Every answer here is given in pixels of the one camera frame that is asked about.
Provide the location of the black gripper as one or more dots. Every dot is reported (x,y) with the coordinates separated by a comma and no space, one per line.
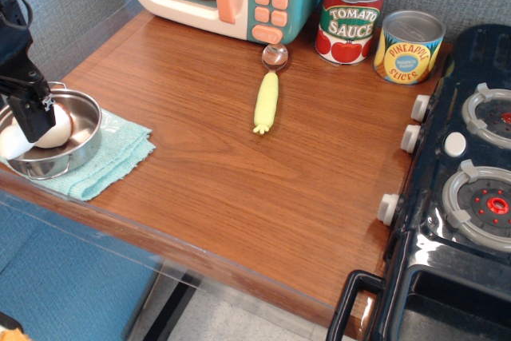
(33,105)

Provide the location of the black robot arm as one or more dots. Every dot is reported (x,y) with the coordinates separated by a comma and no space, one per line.
(16,39)

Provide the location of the white mushroom toy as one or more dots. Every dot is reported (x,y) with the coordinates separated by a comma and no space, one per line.
(14,142)

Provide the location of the stainless steel pot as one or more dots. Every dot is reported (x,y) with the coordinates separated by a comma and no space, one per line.
(86,115)

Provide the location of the light blue cloth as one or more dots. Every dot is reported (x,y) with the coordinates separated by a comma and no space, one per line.
(123,145)

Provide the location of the clear acrylic barrier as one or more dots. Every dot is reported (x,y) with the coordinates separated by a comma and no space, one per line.
(288,236)

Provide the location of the black table leg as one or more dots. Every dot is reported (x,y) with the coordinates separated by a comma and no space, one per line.
(169,315)

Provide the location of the tomato sauce can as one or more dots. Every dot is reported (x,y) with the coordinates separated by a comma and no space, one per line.
(346,29)

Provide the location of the pineapple slices can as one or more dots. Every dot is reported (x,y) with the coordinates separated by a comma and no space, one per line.
(408,46)

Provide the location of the dark blue toy stove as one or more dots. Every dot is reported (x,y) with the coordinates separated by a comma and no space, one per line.
(447,273)

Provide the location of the yellow handled metal spoon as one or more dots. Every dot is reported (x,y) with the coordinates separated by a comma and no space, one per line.
(274,58)

